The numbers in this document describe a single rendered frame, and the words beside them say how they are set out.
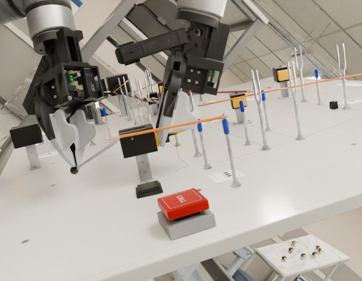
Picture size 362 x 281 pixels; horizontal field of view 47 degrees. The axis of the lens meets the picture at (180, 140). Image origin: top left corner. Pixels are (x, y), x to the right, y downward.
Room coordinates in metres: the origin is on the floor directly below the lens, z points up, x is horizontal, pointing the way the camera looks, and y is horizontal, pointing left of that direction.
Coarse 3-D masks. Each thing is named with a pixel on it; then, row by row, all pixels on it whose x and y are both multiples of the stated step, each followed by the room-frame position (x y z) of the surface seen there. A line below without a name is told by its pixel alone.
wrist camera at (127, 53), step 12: (156, 36) 0.63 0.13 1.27; (168, 36) 0.63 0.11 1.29; (180, 36) 0.63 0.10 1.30; (120, 48) 0.62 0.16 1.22; (132, 48) 0.63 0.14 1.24; (144, 48) 0.63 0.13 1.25; (156, 48) 0.63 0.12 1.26; (168, 48) 0.63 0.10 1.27; (120, 60) 0.63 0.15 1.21; (132, 60) 0.63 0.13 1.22
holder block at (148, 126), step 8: (128, 128) 0.69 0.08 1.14; (136, 128) 0.68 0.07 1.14; (144, 128) 0.66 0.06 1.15; (152, 128) 0.66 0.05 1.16; (136, 136) 0.66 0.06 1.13; (144, 136) 0.66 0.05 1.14; (152, 136) 0.66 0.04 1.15; (120, 144) 0.66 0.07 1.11; (128, 144) 0.66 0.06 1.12; (136, 144) 0.66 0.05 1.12; (144, 144) 0.66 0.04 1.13; (152, 144) 0.66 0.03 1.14; (128, 152) 0.66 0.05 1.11; (136, 152) 0.66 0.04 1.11; (144, 152) 0.67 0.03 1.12
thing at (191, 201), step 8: (184, 192) 0.51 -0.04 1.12; (192, 192) 0.50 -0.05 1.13; (160, 200) 0.50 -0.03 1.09; (168, 200) 0.49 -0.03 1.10; (176, 200) 0.49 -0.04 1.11; (184, 200) 0.48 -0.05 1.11; (192, 200) 0.48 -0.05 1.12; (200, 200) 0.47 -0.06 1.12; (160, 208) 0.50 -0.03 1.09; (168, 208) 0.47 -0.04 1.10; (176, 208) 0.47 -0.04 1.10; (184, 208) 0.47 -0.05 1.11; (192, 208) 0.47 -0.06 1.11; (200, 208) 0.47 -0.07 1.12; (208, 208) 0.47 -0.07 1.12; (168, 216) 0.46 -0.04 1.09; (176, 216) 0.47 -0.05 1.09; (184, 216) 0.48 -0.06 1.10
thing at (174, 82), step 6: (174, 66) 0.64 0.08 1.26; (174, 72) 0.62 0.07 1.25; (174, 78) 0.62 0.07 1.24; (168, 84) 0.64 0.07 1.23; (174, 84) 0.62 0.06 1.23; (180, 84) 0.62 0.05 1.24; (168, 90) 0.62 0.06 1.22; (174, 90) 0.62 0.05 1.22; (168, 96) 0.62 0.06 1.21; (174, 96) 0.62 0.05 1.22; (168, 102) 0.63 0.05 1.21; (174, 102) 0.63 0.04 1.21; (168, 108) 0.63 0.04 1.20; (174, 108) 0.64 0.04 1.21; (168, 114) 0.64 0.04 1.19
